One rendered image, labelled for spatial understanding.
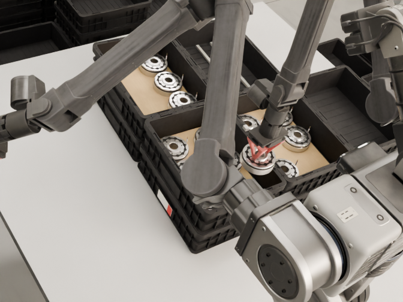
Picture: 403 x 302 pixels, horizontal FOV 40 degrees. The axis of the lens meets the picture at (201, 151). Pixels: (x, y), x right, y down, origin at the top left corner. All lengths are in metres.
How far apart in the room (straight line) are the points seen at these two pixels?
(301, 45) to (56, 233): 0.91
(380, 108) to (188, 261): 0.79
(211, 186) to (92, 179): 1.00
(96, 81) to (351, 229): 0.57
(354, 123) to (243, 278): 0.78
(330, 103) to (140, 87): 0.74
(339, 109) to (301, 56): 0.82
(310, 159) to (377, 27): 1.08
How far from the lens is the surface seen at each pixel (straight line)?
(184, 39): 2.20
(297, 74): 1.41
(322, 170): 1.79
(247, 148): 1.64
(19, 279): 2.47
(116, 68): 1.11
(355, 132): 2.14
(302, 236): 0.86
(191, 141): 1.86
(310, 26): 1.38
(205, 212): 1.55
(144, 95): 1.98
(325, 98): 2.22
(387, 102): 1.25
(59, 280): 1.66
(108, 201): 1.82
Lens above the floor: 2.16
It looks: 47 degrees down
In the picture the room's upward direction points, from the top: 17 degrees clockwise
